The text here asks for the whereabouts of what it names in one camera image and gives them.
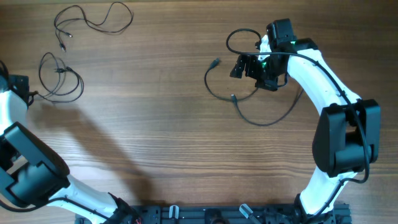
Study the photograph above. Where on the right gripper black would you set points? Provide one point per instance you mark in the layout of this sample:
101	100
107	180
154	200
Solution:
240	65

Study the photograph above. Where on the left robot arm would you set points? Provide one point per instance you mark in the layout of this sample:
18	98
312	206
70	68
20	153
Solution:
34	176

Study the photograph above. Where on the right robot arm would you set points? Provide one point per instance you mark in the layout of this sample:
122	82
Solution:
346	140

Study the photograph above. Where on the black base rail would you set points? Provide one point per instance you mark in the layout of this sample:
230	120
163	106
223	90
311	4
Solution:
281	213

